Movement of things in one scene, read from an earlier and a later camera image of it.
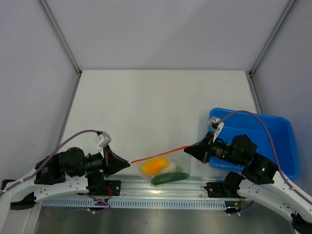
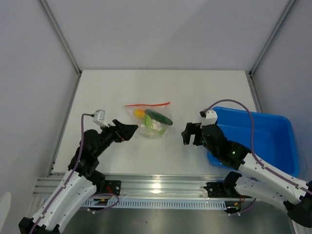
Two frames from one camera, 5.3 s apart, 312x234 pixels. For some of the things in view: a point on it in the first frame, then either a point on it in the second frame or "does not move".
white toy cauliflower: [172, 167] → [152, 127]
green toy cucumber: [169, 177] → [158, 117]
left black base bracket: [115, 186] does not move
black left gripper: [112, 163] → [125, 131]
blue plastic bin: [240, 123] does not move
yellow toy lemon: [153, 166] → [139, 113]
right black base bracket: [219, 189] does not move
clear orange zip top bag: [169, 166] → [153, 120]
